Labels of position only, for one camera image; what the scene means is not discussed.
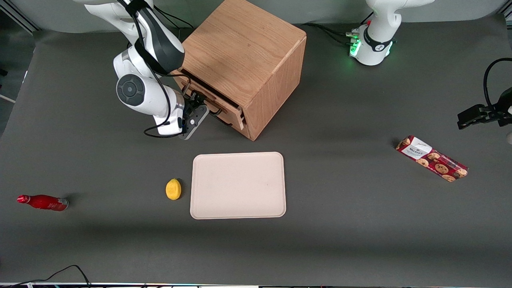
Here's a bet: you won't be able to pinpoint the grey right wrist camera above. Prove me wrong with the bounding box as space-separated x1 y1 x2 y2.
179 105 210 140

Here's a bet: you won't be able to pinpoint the beige rectangular tray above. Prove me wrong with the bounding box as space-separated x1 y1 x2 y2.
190 152 287 220

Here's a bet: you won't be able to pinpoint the aluminium frame bar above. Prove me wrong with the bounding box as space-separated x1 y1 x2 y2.
0 0 40 33

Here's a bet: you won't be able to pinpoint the black table edge cable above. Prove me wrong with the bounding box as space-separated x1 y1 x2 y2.
0 265 92 288

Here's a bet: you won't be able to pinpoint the red cookie package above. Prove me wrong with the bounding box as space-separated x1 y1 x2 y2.
395 135 469 183

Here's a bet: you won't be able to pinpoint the wooden drawer cabinet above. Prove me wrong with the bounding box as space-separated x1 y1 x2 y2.
172 0 307 141

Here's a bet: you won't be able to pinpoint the yellow lemon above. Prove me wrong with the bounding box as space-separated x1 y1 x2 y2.
166 178 182 200

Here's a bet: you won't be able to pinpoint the black base cables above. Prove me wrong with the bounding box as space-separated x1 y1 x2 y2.
154 6 195 40
306 12 374 47

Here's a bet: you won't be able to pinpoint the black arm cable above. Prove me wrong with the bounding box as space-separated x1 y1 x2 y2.
120 0 192 138
483 58 512 109

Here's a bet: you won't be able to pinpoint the red bottle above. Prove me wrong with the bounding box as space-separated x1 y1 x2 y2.
17 194 69 212

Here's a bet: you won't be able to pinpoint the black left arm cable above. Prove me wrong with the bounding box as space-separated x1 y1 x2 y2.
483 58 512 109

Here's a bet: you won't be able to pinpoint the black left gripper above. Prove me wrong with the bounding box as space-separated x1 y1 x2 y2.
458 87 512 130

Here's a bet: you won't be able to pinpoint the black right base cables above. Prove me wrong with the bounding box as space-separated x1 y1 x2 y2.
154 6 195 40

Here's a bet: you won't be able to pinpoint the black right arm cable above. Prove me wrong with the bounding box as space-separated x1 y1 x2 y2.
120 0 192 138

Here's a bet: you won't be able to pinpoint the wooden drawer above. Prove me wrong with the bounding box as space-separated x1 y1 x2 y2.
175 70 245 131
218 117 251 139

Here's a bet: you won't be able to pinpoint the black left base cables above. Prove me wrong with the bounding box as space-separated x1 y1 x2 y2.
306 12 374 47

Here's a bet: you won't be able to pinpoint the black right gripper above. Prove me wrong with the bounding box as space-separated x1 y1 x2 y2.
182 91 209 121

